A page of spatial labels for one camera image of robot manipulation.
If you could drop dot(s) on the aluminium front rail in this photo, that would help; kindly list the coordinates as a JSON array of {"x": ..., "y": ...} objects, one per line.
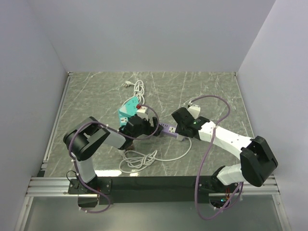
[{"x": 48, "y": 207}]

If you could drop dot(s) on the aluminium left edge rail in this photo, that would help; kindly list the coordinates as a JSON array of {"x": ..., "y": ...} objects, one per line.
[{"x": 55, "y": 125}]

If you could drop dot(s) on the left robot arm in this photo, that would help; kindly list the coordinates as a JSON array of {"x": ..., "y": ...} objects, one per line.
[{"x": 84, "y": 140}]

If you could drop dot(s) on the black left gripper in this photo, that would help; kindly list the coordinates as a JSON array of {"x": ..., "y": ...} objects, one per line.
[{"x": 151, "y": 129}]

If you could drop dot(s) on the white square charger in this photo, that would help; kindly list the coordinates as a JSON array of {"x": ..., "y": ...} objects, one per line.
[{"x": 180, "y": 137}]

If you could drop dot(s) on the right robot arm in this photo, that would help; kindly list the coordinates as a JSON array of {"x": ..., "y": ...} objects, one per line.
[{"x": 257, "y": 161}]

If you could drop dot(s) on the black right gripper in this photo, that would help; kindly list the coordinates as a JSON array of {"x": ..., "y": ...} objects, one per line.
[{"x": 179, "y": 130}]

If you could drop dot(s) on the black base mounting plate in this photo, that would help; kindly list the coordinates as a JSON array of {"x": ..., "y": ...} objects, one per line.
[{"x": 148, "y": 189}]

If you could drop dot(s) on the teal triangular power strip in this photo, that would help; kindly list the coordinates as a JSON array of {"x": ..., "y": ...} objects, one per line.
[{"x": 129, "y": 108}]

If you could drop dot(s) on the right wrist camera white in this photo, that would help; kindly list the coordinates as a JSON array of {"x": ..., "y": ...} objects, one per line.
[{"x": 194, "y": 109}]

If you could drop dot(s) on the purple power strip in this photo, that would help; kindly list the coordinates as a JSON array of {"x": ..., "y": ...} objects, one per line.
[{"x": 168, "y": 130}]

